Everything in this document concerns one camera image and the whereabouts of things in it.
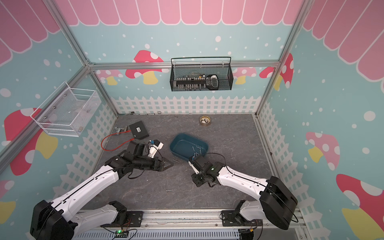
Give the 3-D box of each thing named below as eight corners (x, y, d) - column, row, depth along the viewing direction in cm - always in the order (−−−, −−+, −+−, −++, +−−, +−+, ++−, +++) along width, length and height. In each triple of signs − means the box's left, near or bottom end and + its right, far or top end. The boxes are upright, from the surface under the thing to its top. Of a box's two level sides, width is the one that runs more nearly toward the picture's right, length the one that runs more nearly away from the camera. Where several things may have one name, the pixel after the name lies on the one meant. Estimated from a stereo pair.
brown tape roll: (199, 125, 116) (199, 123, 114) (199, 117, 122) (199, 115, 120) (210, 125, 116) (211, 123, 114) (210, 117, 122) (210, 115, 120)
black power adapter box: (135, 141, 106) (134, 139, 104) (129, 127, 115) (128, 125, 113) (149, 136, 110) (148, 134, 108) (142, 122, 118) (141, 120, 116)
